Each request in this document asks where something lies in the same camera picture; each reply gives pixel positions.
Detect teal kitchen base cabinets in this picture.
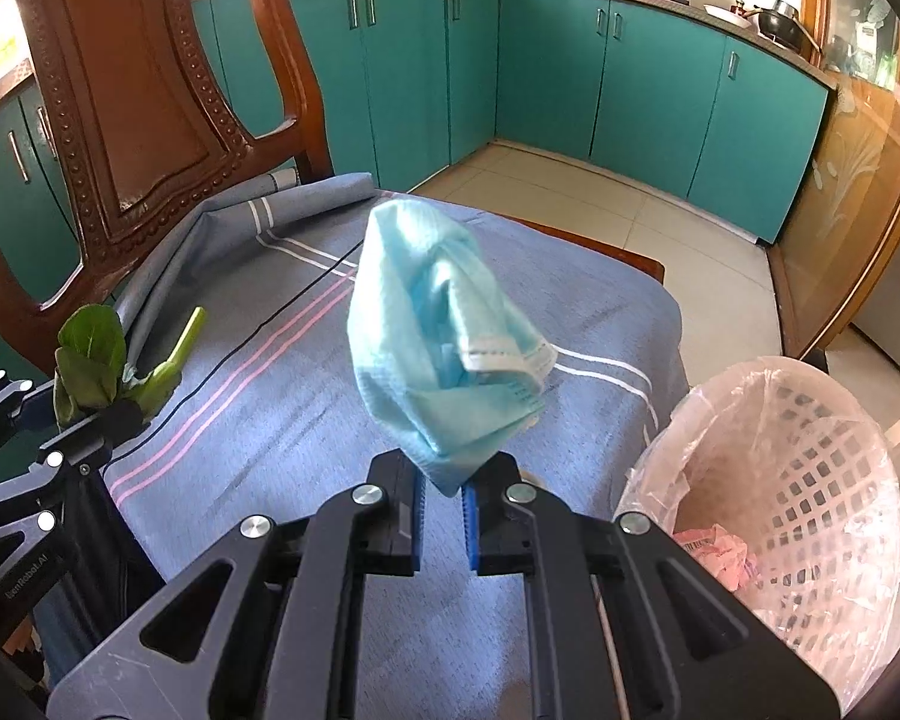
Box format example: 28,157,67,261
0,0,832,308

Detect light blue face mask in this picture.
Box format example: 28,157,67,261
345,195,557,497

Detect pink plastic bag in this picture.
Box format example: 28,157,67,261
671,525,762,592

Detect small black pot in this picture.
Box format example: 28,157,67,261
754,0,815,46

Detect white plastic waste basket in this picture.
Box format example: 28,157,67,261
613,356,900,713

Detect carved wooden chair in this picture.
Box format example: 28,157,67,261
0,0,665,383

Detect green vegetable leaf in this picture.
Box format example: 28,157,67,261
52,304,209,428

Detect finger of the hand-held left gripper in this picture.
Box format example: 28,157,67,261
0,370,61,458
15,399,151,488

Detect bright window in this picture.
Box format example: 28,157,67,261
0,0,53,121

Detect wood framed glass door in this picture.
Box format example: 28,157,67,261
769,0,900,368

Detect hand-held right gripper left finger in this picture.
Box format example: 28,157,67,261
45,454,425,720

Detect blue striped cloth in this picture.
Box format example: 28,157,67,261
30,171,691,691

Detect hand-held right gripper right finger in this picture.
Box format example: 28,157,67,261
461,454,841,720

